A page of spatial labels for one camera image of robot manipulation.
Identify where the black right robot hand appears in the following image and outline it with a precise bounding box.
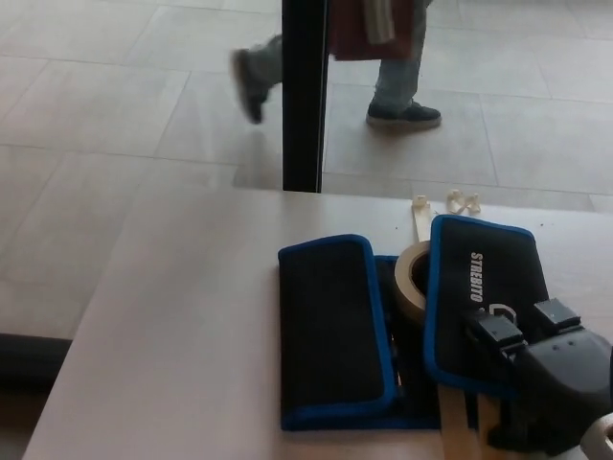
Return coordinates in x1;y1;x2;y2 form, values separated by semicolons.
462;297;613;445

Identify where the black blue-trimmed toolkit case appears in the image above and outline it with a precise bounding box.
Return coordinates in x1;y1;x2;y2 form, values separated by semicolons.
277;214;552;431

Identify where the beige masking tape roll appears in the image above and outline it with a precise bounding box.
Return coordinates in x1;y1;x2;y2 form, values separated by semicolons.
393;241;432;330

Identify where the dark sneaker shoe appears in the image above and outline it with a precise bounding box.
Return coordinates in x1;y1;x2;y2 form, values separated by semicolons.
231;48;268;126
365;100;443;129

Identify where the blue jeans leg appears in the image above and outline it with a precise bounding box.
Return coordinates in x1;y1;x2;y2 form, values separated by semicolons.
370;0;431;113
247;33;285;103

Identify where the grey item in bag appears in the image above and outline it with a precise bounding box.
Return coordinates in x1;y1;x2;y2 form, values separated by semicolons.
362;0;397;46

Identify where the red carry bag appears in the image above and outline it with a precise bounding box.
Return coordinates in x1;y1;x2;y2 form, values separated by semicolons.
327;0;416;62

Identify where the black vertical frame post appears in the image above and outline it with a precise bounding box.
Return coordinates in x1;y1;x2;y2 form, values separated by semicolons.
282;0;331;194

